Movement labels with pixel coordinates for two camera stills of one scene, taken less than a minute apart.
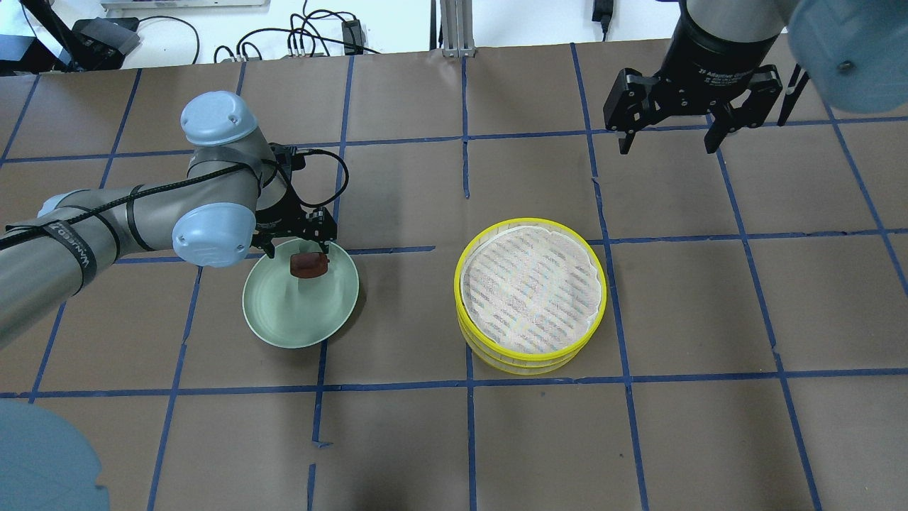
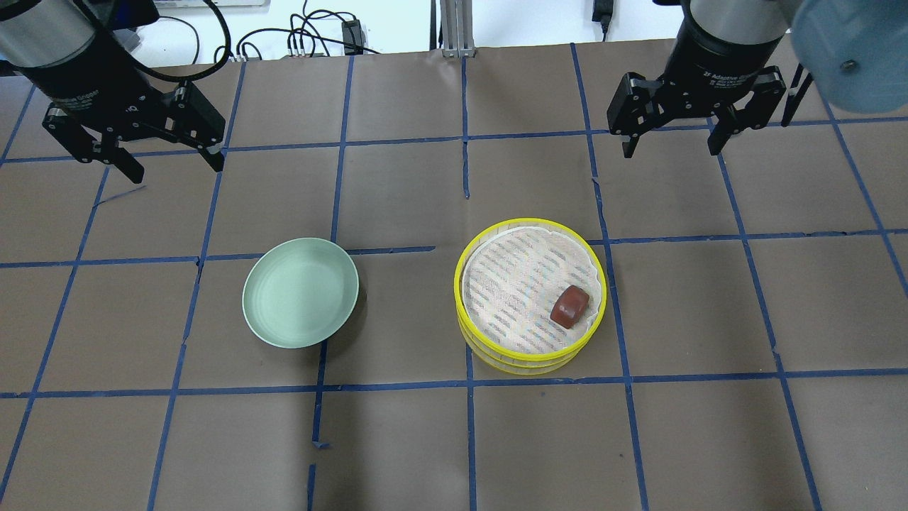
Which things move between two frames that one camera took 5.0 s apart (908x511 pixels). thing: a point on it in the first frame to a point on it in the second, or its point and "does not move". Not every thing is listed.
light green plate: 294,311 does not move
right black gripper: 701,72 does not move
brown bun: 308,265 to 569,306
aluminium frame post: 456,18 does not move
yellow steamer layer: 530,288 does not move
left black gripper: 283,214 to 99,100
